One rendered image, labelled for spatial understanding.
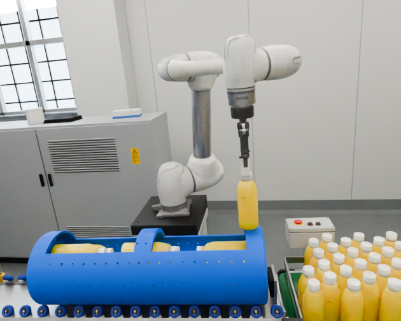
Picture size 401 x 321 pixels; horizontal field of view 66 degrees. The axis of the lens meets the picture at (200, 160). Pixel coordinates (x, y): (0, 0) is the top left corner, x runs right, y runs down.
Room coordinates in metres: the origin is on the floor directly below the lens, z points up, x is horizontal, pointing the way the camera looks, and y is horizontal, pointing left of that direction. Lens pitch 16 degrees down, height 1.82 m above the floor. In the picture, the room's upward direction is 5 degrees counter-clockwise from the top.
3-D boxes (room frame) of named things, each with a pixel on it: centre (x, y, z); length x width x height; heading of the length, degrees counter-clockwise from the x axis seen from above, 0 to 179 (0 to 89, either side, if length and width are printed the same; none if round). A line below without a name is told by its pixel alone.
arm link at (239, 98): (1.00, -0.15, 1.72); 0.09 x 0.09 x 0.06
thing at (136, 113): (2.82, 0.62, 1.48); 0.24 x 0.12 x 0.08; 87
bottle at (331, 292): (0.89, -0.41, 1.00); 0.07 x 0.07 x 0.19
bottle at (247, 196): (1.01, -0.15, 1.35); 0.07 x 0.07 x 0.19
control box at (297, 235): (1.27, -0.47, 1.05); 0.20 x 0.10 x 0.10; 83
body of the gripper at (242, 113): (1.01, -0.15, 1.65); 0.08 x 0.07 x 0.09; 173
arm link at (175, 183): (1.61, 0.16, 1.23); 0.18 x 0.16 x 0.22; 117
